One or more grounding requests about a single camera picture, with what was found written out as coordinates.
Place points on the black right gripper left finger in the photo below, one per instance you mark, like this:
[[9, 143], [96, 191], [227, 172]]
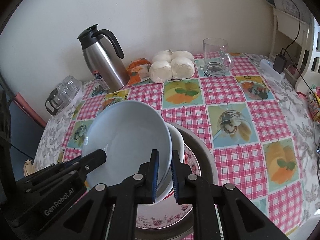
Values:
[[109, 212]]

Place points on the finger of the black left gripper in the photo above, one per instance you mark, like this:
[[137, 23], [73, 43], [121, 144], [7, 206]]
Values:
[[84, 165]]

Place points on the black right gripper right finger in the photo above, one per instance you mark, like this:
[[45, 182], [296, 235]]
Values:
[[222, 212]]

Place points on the white ceramic bowl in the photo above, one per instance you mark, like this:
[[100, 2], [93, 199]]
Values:
[[170, 183]]

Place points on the small light blue bowl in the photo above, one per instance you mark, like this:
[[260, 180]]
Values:
[[127, 132]]

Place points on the floral rim plate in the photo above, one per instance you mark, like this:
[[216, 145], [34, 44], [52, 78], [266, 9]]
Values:
[[161, 215]]

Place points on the upturned drinking glass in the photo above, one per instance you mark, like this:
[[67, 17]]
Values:
[[73, 85]]

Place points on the checked fruit pattern tablecloth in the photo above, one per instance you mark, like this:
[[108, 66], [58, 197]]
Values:
[[258, 130]]

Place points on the orange snack packet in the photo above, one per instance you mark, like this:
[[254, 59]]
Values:
[[138, 71]]

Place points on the stainless steel thermos jug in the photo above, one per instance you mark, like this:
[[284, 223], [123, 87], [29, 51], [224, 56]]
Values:
[[103, 56]]

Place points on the bag of white buns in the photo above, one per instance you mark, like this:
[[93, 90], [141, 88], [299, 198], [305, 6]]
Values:
[[167, 65]]

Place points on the clear glass mug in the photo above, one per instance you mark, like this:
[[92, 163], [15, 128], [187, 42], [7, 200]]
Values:
[[217, 59]]

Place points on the white power strip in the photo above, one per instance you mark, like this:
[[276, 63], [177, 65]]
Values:
[[268, 70]]

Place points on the colourful snack package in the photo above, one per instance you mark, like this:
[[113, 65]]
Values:
[[312, 99]]

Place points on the black charger plug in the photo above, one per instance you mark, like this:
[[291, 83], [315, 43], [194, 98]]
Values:
[[279, 63]]

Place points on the white lattice shelf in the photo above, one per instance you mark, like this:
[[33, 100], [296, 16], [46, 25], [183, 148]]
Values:
[[296, 31]]

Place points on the glass teapot black handle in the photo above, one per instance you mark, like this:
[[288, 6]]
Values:
[[57, 99]]

